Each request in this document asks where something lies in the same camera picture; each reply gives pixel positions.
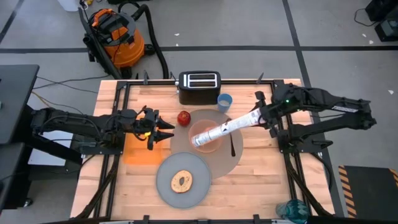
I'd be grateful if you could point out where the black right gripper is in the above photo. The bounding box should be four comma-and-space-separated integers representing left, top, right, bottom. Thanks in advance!
254, 90, 283, 138

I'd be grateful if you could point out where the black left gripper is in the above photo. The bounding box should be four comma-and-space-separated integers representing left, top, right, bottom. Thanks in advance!
142, 107, 176, 151

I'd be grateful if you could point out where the Cheerios Protein cereal box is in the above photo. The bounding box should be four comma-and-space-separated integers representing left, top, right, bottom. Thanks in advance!
190, 107, 267, 148

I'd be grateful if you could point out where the toasted bagel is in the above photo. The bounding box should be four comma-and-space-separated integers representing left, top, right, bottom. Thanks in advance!
170, 169, 193, 194

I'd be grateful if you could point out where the red apple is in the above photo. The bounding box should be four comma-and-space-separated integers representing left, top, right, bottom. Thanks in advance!
177, 110, 192, 128

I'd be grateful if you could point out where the light blue plastic cup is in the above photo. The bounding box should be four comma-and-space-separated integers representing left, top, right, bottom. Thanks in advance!
216, 93, 234, 114

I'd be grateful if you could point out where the round grey plate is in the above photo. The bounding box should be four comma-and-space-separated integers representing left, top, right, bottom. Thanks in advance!
155, 151, 213, 210

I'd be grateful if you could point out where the black spoon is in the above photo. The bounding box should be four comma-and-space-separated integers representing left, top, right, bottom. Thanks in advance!
225, 117, 237, 157

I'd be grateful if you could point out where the black two-slot toaster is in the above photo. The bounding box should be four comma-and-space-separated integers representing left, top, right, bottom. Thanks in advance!
177, 70, 222, 106

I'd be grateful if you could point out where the orange translucent bowl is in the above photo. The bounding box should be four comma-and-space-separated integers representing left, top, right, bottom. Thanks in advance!
187, 119, 224, 154

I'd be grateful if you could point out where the round grey placemat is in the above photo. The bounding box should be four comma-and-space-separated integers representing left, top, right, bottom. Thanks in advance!
170, 108, 244, 180

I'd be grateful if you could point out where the teal glass bottle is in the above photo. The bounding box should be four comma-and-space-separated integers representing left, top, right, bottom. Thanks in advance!
275, 198, 311, 224

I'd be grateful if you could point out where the orange and black shop vacuum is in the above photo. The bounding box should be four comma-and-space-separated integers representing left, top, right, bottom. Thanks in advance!
82, 8, 155, 68

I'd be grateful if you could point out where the white floor board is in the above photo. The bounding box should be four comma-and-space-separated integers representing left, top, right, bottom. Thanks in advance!
27, 129, 82, 166

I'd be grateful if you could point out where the black yellow striped floor mat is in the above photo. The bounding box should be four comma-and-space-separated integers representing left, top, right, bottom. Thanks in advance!
338, 164, 398, 219

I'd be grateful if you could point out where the black equipment box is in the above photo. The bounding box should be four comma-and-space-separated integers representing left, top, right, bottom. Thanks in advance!
374, 18, 398, 43
364, 0, 398, 22

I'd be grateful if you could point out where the black desk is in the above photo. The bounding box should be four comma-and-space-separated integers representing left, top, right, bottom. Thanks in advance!
0, 64, 40, 146

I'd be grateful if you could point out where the white container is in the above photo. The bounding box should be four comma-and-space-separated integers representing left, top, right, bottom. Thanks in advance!
57, 0, 80, 12

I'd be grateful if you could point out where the black aluminium table frame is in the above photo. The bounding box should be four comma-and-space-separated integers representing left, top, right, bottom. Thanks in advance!
74, 72, 337, 224

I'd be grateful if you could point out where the black vacuum hose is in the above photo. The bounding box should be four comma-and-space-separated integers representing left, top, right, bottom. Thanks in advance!
117, 1, 170, 80

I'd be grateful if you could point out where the black floor cable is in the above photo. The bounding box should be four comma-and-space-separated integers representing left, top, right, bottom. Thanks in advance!
34, 73, 112, 95

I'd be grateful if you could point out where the yellow floor cable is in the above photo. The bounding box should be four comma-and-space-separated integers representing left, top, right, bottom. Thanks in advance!
30, 90, 52, 108

